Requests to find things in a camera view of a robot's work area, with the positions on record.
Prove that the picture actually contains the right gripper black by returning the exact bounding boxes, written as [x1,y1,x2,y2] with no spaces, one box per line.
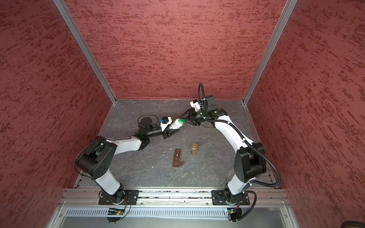
[180,107,209,125]

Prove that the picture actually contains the white bottle green cap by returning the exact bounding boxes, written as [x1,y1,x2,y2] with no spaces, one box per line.
[168,118,185,130]

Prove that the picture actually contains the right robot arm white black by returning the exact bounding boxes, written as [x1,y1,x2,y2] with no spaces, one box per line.
[181,108,266,203]

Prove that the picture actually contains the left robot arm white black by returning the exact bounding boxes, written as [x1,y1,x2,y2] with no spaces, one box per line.
[75,128,179,204]

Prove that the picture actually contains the amber pill bottle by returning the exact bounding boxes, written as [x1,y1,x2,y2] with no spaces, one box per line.
[190,143,199,155]

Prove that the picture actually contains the right black corrugated cable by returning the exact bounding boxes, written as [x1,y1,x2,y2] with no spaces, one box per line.
[197,82,282,188]

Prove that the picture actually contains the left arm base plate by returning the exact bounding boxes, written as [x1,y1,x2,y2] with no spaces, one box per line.
[98,190,140,206]

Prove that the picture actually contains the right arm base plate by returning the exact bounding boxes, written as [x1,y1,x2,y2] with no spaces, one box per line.
[211,190,250,206]

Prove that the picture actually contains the white slotted cable duct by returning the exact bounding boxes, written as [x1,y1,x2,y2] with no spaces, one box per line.
[64,207,228,220]

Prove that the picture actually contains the aluminium frame rail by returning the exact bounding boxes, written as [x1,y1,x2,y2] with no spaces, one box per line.
[58,187,290,208]

